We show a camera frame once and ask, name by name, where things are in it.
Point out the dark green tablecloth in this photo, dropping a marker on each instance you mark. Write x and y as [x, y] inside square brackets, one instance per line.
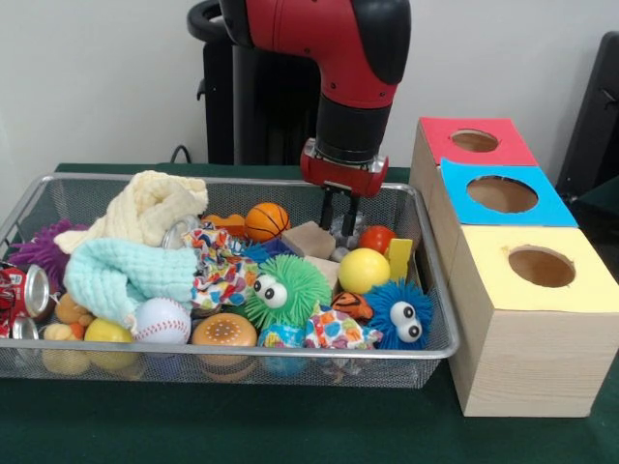
[290, 425]
[604, 198]

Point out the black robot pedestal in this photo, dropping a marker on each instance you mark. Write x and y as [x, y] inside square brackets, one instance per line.
[261, 106]

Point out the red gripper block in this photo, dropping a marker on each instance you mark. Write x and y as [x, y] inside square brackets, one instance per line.
[345, 179]

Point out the small orange basketball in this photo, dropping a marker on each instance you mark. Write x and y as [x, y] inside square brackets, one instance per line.
[266, 222]

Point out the crushed red soda can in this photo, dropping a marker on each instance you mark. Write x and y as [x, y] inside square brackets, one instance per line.
[29, 290]

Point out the toy burger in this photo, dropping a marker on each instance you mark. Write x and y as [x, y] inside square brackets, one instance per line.
[225, 331]

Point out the green fuzzy googly-eyed toy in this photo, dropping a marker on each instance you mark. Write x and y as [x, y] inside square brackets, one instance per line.
[300, 280]

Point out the small red ball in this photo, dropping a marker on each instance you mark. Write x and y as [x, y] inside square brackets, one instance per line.
[377, 239]

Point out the black flat panel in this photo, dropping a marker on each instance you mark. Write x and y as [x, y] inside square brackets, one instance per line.
[595, 121]

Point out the small silver bottle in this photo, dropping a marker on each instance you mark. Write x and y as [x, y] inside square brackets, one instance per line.
[348, 247]

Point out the white baseball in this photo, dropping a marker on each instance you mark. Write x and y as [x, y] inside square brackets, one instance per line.
[162, 321]

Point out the blue fuzzy googly-eyed toy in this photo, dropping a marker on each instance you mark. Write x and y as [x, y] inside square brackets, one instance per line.
[382, 309]

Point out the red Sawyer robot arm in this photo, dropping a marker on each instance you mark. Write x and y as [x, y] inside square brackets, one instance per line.
[338, 48]

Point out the shallow clear mesh bin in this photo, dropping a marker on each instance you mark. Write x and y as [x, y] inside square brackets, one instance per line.
[193, 369]

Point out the light blue cloth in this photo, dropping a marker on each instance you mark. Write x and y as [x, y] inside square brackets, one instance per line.
[130, 270]

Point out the cream yellow cloth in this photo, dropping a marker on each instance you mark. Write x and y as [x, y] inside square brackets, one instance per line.
[140, 208]

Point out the smooth yellow ball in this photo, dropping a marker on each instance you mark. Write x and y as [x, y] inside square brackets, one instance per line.
[363, 270]

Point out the wooden box with three holes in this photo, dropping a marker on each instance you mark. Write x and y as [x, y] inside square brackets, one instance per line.
[527, 357]

